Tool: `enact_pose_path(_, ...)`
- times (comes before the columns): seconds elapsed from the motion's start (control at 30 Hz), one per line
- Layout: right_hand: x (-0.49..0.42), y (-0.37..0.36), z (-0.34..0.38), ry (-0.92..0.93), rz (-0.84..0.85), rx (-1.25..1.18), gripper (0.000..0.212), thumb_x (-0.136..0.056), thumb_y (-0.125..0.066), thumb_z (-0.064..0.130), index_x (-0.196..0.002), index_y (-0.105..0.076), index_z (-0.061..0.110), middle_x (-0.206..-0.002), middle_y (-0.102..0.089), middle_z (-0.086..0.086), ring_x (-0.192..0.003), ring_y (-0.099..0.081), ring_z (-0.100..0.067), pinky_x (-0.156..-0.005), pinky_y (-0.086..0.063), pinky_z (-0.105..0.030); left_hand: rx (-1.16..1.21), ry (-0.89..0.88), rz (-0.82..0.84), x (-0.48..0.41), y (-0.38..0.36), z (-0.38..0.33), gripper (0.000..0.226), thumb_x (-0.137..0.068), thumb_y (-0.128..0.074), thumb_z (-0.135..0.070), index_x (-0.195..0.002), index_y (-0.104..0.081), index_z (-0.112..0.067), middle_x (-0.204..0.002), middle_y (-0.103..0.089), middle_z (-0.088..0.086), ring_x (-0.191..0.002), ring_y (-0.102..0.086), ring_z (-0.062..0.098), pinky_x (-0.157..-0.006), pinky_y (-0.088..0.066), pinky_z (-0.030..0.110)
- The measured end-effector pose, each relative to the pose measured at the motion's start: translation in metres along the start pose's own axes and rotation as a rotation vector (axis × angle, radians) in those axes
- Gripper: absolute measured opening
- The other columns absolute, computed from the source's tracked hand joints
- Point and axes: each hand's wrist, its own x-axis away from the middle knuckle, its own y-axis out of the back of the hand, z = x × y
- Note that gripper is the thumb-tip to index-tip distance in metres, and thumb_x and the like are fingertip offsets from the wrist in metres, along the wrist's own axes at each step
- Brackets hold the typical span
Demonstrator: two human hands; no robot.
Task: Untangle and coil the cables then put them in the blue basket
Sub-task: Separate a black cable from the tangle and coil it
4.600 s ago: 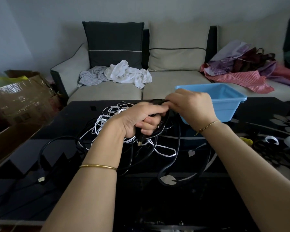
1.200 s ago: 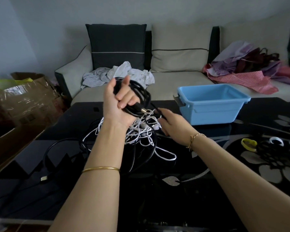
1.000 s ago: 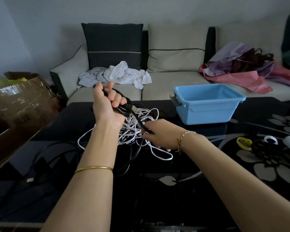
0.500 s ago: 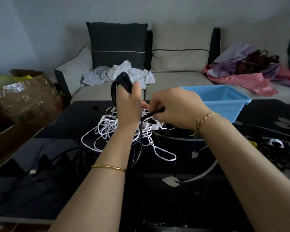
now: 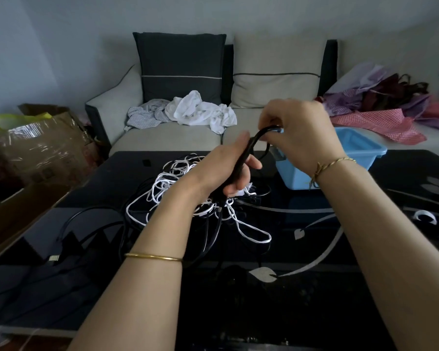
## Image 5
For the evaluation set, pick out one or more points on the crumpled white cloth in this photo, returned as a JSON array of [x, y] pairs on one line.
[[201, 111]]

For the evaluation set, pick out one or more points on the person's left forearm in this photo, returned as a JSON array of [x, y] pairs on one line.
[[146, 274]]

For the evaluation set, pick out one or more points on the beige striped cushion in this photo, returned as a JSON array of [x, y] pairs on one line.
[[278, 69]]

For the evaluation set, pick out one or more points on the purple cloth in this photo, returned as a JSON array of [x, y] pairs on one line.
[[355, 84]]

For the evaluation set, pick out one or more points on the blue plastic bin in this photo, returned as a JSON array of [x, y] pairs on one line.
[[355, 146]]

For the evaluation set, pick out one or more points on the taped brown cardboard box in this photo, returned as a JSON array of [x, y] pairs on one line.
[[40, 153]]

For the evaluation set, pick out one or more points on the person's right thumb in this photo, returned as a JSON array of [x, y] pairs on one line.
[[280, 144]]

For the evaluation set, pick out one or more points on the person's right forearm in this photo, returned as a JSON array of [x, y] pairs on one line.
[[387, 244]]

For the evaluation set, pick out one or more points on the person's left hand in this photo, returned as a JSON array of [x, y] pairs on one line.
[[212, 168]]

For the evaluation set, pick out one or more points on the dark maroon bag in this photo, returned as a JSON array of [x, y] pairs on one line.
[[391, 91]]

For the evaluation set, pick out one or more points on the thin gold bangle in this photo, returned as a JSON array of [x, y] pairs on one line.
[[153, 256]]

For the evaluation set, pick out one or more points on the pink cloth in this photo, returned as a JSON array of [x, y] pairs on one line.
[[437, 113]]

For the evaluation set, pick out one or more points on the red checked cloth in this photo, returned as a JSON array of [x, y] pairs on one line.
[[384, 122]]

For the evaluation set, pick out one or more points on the grey checked cloth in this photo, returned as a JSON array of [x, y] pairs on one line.
[[144, 115]]

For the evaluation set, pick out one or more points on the yellow-green plastic bag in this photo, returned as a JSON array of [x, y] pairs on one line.
[[11, 119]]

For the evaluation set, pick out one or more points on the person's left thumb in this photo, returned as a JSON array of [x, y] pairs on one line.
[[237, 144]]

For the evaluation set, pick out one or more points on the beige fabric sofa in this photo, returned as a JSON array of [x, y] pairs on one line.
[[168, 137]]

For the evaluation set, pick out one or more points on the dark grey striped cushion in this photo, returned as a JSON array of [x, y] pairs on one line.
[[179, 62]]

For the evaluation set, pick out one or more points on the person's right hand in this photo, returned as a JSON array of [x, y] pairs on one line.
[[307, 135]]

